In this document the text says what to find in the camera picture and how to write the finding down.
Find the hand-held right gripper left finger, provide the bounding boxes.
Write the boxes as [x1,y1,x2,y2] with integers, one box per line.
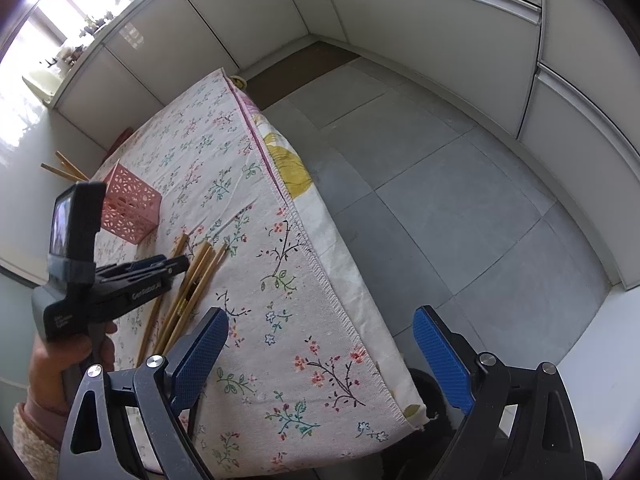
[59,306,230,480]

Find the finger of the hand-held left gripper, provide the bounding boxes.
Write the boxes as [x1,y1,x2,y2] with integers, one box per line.
[154,255,192,282]
[95,255,169,284]

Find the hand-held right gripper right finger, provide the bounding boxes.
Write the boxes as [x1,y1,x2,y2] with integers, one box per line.
[412,304,589,480]

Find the pile of bamboo chopsticks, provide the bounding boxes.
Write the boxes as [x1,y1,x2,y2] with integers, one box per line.
[150,241,231,357]

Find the light wooden chopstick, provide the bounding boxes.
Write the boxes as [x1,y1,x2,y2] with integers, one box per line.
[55,150,77,182]
[40,162,90,182]
[135,232,191,367]

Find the pink perforated utensil holder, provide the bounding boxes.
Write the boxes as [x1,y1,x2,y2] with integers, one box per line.
[100,159,164,245]

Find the person's left forearm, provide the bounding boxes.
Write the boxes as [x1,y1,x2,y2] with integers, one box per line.
[12,389,72,469]

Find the person's left hand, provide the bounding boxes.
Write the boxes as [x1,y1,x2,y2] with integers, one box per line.
[27,320,119,412]

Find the frosted glass sliding door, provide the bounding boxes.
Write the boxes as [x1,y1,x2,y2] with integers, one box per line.
[0,265,53,391]

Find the floral white tablecloth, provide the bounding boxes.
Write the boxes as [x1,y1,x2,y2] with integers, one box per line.
[92,67,429,480]

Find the red trash bin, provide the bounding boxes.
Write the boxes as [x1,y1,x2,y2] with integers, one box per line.
[102,130,132,163]

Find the pale cutting board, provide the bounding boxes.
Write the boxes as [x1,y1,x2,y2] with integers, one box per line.
[22,69,64,107]

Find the brown floor mat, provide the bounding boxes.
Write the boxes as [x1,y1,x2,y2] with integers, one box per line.
[243,39,364,112]

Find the row of windowsill ornaments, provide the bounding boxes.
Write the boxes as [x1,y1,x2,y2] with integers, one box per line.
[44,0,177,69]

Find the kitchen window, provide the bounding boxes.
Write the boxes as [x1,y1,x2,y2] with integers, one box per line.
[0,0,173,136]

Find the white kitchen cabinet unit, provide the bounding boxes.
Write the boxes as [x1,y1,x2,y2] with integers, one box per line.
[50,0,640,292]

